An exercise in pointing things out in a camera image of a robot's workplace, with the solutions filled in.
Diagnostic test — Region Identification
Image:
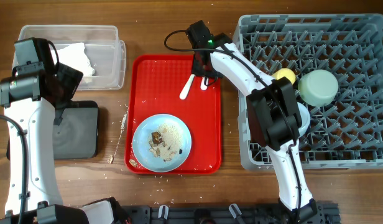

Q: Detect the light blue bowl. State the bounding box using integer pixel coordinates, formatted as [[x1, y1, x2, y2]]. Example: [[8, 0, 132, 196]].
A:
[[297, 103, 311, 137]]

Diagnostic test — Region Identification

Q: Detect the white plastic spoon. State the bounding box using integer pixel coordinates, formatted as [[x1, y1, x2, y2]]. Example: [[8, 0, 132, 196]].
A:
[[179, 74, 195, 100]]

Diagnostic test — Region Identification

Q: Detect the red plastic tray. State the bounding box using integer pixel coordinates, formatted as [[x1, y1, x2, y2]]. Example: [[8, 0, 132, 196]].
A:
[[124, 54, 222, 175]]

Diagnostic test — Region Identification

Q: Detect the clear plastic bin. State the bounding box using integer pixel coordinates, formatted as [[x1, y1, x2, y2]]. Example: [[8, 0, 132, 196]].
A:
[[18, 25, 126, 90]]

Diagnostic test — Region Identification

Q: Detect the light blue plate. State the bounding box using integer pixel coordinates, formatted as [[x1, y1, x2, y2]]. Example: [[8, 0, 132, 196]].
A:
[[131, 114, 192, 173]]

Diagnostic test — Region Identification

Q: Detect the yellow plastic cup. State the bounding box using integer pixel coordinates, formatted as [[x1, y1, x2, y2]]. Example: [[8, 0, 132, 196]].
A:
[[272, 68, 297, 84]]

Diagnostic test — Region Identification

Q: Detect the black waste bin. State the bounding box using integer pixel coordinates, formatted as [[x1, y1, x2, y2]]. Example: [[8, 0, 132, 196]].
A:
[[4, 98, 99, 163]]

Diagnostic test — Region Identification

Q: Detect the white napkin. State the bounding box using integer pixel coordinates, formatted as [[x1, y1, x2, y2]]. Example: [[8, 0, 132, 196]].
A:
[[57, 42, 95, 83]]

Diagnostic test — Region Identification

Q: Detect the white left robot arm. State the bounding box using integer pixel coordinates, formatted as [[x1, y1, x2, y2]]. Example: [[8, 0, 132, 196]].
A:
[[0, 37, 129, 223]]

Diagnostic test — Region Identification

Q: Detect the black mounting rail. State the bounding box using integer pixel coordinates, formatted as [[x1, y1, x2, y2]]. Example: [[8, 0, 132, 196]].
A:
[[116, 202, 340, 224]]

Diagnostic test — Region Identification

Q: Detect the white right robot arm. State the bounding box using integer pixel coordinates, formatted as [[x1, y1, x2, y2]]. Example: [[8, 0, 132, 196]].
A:
[[185, 21, 317, 223]]

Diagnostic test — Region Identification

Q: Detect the food crumb on table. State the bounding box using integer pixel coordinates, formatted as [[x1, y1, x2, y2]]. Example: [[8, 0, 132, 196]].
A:
[[108, 155, 114, 164]]

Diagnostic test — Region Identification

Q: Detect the green plastic bowl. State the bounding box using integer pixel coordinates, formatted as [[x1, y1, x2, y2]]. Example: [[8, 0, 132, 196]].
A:
[[298, 70, 339, 107]]

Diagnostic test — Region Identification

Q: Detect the blue-grey dishwasher rack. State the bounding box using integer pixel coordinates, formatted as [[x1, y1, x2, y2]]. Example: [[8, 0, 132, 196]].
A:
[[233, 14, 383, 169]]

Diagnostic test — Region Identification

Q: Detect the white plastic fork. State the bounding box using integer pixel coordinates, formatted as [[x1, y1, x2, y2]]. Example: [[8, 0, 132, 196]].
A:
[[200, 77, 208, 91]]

